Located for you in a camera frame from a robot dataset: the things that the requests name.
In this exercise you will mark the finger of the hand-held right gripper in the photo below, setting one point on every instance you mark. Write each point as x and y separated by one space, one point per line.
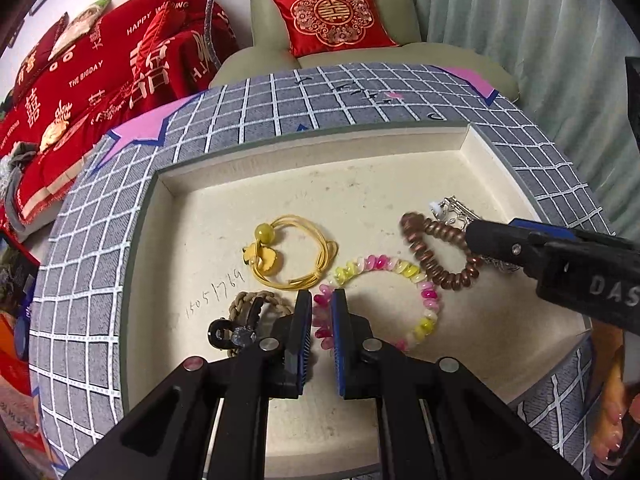
495 240
545 231

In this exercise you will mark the pile of clothes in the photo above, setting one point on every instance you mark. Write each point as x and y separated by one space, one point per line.
15 160

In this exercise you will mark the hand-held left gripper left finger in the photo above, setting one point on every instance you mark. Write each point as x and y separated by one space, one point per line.
303 340

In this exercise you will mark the peach cloth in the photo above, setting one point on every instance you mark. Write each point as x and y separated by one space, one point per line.
52 135

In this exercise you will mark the red embroidered cushion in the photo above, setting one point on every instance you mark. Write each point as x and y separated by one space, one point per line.
330 15

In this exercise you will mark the red satin pillow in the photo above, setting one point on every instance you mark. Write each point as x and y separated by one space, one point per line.
155 30

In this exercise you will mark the flexible stand pole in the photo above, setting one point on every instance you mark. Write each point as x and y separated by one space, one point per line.
210 10

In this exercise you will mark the person's right hand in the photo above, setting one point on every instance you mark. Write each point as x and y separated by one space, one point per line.
612 420

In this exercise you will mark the portrait print cushion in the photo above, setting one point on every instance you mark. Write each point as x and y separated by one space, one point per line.
82 25

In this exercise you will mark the black hair claw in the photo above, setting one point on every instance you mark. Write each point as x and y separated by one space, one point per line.
217 332

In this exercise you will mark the green armchair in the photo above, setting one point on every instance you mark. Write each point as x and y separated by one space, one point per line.
260 10

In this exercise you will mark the sofa with red cover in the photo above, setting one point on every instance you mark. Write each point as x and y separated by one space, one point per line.
100 60

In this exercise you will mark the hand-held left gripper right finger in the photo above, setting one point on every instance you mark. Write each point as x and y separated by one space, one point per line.
339 340

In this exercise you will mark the grey checked star tablecloth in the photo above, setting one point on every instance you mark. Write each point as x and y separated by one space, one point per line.
240 110

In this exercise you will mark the pale green curtain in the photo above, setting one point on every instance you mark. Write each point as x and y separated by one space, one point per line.
525 20

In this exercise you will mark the red printed pillow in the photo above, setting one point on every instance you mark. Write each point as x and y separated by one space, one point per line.
35 60

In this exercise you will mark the silver crystal pendant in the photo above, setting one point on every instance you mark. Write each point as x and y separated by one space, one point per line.
502 265

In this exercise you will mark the shallow grey cardboard box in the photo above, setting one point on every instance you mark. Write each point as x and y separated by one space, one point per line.
350 200

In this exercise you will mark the black box with landscape photo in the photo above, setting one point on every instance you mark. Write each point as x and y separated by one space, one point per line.
20 270

